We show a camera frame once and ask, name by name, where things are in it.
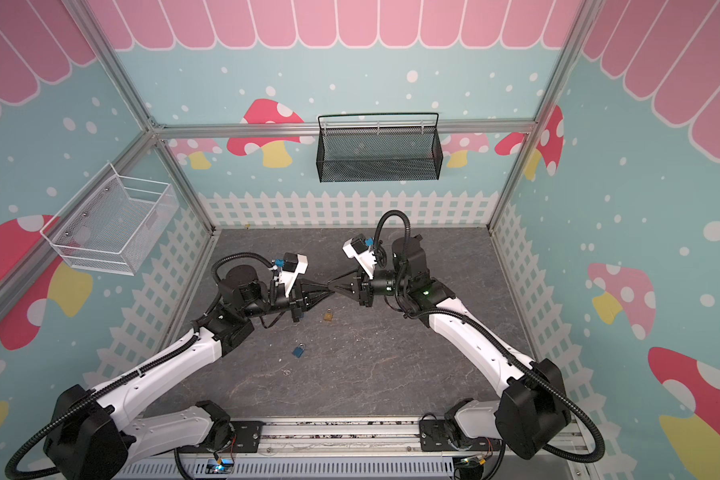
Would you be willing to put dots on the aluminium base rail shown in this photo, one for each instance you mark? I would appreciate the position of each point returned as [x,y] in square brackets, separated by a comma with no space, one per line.
[336,435]

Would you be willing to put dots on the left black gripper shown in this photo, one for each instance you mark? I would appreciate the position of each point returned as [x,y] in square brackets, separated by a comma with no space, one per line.
[312,293]

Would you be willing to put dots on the white vented cable duct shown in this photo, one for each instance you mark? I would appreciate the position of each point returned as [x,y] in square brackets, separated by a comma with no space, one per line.
[319,468]

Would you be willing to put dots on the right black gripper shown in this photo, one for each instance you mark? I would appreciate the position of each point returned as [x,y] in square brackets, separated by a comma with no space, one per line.
[363,287]

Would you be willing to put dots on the white mesh wall basket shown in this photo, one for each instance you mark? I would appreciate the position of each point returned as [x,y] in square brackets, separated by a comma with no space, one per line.
[112,225]

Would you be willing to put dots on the black mesh wall basket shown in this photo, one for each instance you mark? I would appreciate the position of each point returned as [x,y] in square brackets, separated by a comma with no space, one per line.
[379,147]

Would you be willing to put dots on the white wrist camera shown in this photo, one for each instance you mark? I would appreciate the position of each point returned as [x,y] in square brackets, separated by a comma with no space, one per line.
[286,271]
[360,248]

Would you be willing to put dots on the small blue padlock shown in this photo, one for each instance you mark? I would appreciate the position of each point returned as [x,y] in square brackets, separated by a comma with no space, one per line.
[299,350]

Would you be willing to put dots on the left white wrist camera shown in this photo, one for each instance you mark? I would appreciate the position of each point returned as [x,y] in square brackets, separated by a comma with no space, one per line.
[286,271]

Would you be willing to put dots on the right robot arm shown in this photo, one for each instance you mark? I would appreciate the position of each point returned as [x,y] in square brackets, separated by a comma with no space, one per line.
[532,411]

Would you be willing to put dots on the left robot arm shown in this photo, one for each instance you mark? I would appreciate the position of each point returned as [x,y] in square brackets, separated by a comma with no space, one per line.
[94,433]

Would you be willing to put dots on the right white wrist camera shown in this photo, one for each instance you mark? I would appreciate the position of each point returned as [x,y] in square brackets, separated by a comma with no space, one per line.
[360,248]

